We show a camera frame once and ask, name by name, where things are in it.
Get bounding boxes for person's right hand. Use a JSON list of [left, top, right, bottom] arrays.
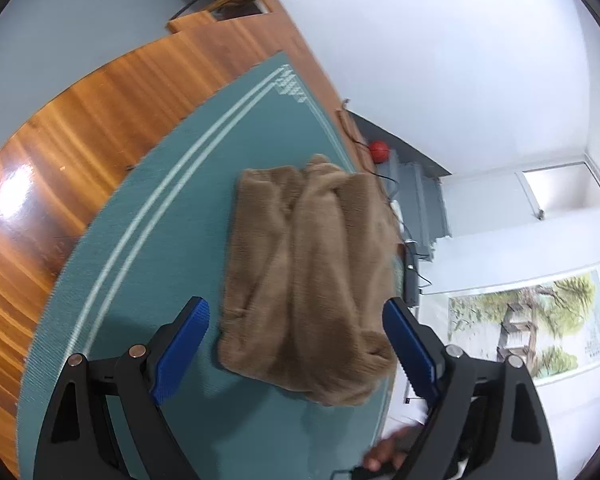
[[362, 423, 427, 474]]

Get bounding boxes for teal woven mat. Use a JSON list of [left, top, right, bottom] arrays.
[[15, 50, 396, 480]]

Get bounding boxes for window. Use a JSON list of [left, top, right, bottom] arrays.
[[515, 160, 600, 220]]

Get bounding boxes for wooden chair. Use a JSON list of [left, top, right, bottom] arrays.
[[166, 0, 276, 35]]

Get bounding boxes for black cable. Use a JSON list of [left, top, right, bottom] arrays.
[[336, 99, 406, 233]]

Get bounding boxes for black device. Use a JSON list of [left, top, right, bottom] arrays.
[[401, 241, 422, 311]]

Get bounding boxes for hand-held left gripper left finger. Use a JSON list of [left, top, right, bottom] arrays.
[[32, 296, 211, 480]]

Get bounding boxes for landscape wall painting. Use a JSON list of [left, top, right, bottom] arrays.
[[447, 269, 600, 387]]

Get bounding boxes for brown fleece garment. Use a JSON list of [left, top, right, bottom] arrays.
[[216, 154, 401, 407]]

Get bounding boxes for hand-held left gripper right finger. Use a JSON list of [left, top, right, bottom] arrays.
[[382, 297, 561, 480]]

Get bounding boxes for grey cabinet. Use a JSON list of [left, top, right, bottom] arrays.
[[347, 110, 453, 263]]

